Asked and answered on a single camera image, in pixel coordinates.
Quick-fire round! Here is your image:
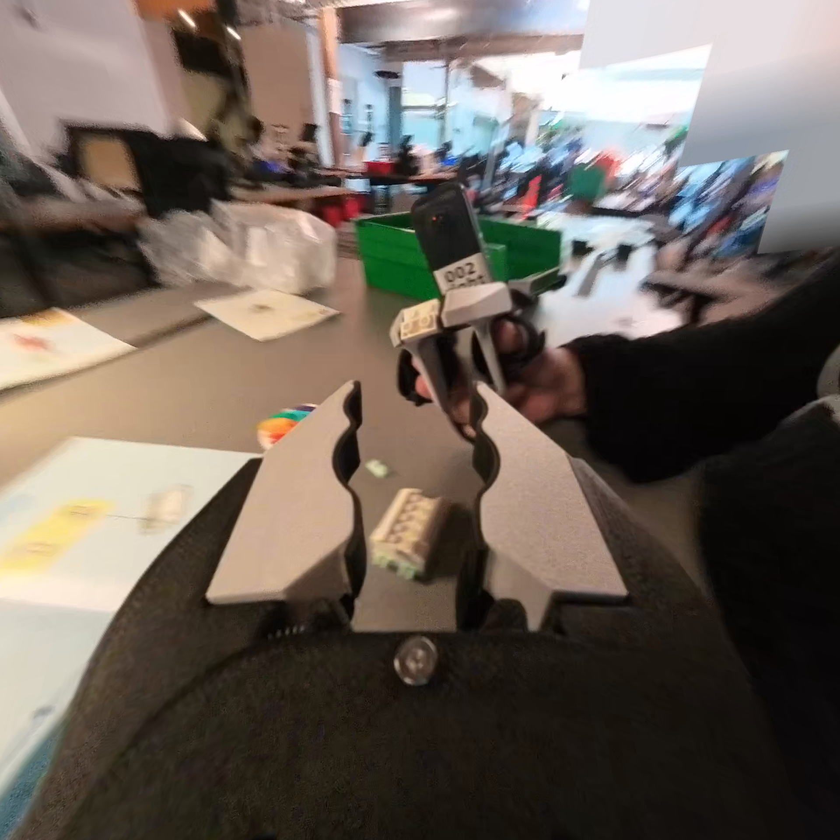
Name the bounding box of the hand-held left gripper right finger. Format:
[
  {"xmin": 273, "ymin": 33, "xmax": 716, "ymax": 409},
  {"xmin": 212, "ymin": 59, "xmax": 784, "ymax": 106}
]
[{"xmin": 472, "ymin": 383, "xmax": 630, "ymax": 631}]

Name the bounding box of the white instruction booklet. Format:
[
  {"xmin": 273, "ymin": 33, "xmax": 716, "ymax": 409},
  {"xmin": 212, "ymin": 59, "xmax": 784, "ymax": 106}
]
[{"xmin": 195, "ymin": 289, "xmax": 341, "ymax": 343}]

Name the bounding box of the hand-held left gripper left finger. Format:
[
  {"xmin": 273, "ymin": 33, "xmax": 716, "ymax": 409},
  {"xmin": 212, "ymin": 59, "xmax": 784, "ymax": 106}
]
[{"xmin": 206, "ymin": 380, "xmax": 366, "ymax": 606}]

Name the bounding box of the white tan lego block assembly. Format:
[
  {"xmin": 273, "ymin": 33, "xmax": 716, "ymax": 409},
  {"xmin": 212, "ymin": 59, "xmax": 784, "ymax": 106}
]
[{"xmin": 369, "ymin": 488, "xmax": 455, "ymax": 583}]

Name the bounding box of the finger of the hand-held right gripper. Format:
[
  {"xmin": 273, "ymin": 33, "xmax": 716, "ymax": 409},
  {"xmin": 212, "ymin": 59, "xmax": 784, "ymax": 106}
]
[
  {"xmin": 441, "ymin": 285, "xmax": 514, "ymax": 396},
  {"xmin": 392, "ymin": 303, "xmax": 455, "ymax": 417}
]

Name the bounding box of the light blue instruction booklet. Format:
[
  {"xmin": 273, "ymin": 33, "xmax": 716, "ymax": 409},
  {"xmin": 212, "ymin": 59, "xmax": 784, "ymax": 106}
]
[{"xmin": 0, "ymin": 436, "xmax": 265, "ymax": 808}]

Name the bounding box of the clear plastic bag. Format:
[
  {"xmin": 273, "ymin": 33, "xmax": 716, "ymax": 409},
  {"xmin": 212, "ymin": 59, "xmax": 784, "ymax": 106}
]
[{"xmin": 140, "ymin": 199, "xmax": 340, "ymax": 298}]

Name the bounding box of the person's black sweater torso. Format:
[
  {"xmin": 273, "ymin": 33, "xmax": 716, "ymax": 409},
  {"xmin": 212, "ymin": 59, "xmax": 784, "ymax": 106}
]
[{"xmin": 696, "ymin": 399, "xmax": 840, "ymax": 840}]

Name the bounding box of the pale booklet with red print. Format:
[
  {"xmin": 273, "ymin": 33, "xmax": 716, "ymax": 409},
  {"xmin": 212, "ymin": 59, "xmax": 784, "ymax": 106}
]
[{"xmin": 0, "ymin": 308, "xmax": 137, "ymax": 391}]

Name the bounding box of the green plastic bin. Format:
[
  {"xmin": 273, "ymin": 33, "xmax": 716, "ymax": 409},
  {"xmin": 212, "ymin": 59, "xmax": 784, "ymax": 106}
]
[{"xmin": 354, "ymin": 210, "xmax": 567, "ymax": 304}]

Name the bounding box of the person's right forearm black sleeve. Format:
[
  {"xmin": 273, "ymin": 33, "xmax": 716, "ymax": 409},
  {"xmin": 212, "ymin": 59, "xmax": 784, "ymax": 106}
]
[{"xmin": 564, "ymin": 252, "xmax": 840, "ymax": 484}]

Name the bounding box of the round rainbow lego disc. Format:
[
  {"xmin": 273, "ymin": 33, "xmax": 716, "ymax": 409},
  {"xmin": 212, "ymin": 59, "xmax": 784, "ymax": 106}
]
[{"xmin": 257, "ymin": 403, "xmax": 318, "ymax": 452}]

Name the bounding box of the person's right hand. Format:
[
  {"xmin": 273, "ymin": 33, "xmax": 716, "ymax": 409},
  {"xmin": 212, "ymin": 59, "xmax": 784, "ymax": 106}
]
[{"xmin": 451, "ymin": 320, "xmax": 588, "ymax": 438}]

